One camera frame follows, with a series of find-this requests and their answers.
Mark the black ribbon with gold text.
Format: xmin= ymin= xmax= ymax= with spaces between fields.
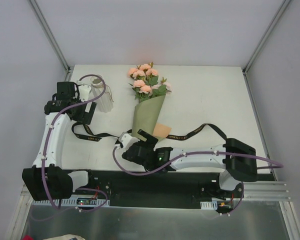
xmin=71 ymin=122 xmax=227 ymax=142

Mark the green and orange wrapping paper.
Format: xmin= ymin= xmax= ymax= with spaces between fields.
xmin=131 ymin=95 xmax=172 ymax=141

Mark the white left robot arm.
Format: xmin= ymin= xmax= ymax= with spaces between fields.
xmin=22 ymin=82 xmax=97 ymax=201

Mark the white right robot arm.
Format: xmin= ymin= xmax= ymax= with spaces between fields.
xmin=118 ymin=131 xmax=258 ymax=198

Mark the white ribbed ceramic vase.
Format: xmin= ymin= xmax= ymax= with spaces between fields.
xmin=90 ymin=75 xmax=114 ymax=113

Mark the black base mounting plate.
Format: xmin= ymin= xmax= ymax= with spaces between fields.
xmin=66 ymin=170 xmax=245 ymax=208

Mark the pink artificial flower bunch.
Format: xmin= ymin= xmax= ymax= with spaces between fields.
xmin=127 ymin=62 xmax=172 ymax=103

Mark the beige cloth at bottom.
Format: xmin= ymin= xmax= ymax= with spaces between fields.
xmin=44 ymin=234 xmax=85 ymax=240

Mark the red object at bottom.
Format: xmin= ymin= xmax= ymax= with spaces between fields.
xmin=21 ymin=235 xmax=34 ymax=240

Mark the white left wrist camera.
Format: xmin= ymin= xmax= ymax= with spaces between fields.
xmin=77 ymin=80 xmax=92 ymax=102

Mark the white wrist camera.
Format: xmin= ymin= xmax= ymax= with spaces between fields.
xmin=115 ymin=132 xmax=138 ymax=149
xmin=77 ymin=80 xmax=92 ymax=102

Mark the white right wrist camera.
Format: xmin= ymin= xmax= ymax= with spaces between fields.
xmin=115 ymin=132 xmax=138 ymax=149

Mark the left aluminium corner post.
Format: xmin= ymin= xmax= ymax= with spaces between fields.
xmin=27 ymin=0 xmax=71 ymax=74

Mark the aluminium corner post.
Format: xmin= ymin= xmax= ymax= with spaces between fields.
xmin=242 ymin=0 xmax=295 ymax=75
xmin=27 ymin=0 xmax=71 ymax=74

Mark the left white cable duct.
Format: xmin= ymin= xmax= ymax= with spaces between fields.
xmin=31 ymin=196 xmax=103 ymax=208

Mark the white cable duct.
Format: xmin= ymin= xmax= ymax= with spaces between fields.
xmin=31 ymin=196 xmax=103 ymax=208
xmin=200 ymin=199 xmax=233 ymax=211

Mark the right white cable duct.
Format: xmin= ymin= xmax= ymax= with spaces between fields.
xmin=200 ymin=199 xmax=233 ymax=211

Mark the aluminium frame rail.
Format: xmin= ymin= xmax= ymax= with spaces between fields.
xmin=21 ymin=174 xmax=292 ymax=201

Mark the right aluminium corner post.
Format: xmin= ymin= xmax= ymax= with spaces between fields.
xmin=242 ymin=0 xmax=295 ymax=75

